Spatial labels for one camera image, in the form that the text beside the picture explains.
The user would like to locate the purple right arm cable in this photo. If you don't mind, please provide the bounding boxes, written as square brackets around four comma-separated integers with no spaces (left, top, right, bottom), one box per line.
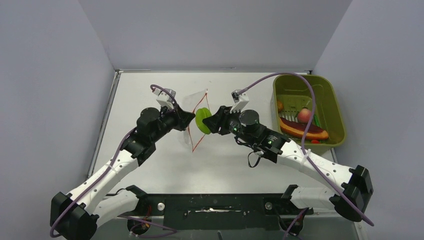
[233,72,375,227]

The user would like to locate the olive green plastic tub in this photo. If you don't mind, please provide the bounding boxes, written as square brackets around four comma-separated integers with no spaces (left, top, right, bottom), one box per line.
[270,74,347,155]

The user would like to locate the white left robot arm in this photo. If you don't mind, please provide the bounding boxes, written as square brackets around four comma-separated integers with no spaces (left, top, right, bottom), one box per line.
[49,106,195,240]

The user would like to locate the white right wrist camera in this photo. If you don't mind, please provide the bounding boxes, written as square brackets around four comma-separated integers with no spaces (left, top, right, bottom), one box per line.
[230,89,249,113]

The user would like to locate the clear zip top bag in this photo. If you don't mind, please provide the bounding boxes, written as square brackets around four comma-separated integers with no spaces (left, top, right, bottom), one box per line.
[179,88,210,153]

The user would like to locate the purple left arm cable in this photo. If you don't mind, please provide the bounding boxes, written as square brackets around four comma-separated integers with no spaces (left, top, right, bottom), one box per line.
[49,84,180,239]

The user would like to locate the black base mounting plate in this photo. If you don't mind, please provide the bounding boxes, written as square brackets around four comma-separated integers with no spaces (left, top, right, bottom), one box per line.
[129,193,301,231]

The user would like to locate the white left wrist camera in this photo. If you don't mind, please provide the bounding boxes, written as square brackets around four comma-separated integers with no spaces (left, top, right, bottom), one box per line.
[153,88,176,111]

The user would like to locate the pink toy peach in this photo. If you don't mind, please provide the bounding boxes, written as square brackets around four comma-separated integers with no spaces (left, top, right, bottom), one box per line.
[297,108,314,124]

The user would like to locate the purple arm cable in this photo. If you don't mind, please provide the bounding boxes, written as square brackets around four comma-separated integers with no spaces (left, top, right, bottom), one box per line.
[49,84,180,239]
[233,72,375,227]

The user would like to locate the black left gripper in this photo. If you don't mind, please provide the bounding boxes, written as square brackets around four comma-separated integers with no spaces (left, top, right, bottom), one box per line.
[151,102,196,143]

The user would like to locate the brown toy potato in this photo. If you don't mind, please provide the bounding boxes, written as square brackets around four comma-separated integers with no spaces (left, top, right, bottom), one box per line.
[276,100,284,113]

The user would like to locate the green toy chili pepper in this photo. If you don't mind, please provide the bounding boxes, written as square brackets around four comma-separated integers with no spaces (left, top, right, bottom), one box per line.
[313,114,321,128]

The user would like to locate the green toy starfruit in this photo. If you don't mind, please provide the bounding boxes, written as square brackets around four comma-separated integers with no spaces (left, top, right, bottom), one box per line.
[195,107,212,135]

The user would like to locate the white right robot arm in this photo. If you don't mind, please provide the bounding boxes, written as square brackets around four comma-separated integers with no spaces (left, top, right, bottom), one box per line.
[195,106,374,225]

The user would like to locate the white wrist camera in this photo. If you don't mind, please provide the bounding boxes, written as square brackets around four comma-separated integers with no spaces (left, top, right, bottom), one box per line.
[153,88,176,111]
[230,89,249,113]

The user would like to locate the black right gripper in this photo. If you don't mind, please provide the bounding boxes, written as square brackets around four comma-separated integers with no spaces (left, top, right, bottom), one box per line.
[204,104,256,147]

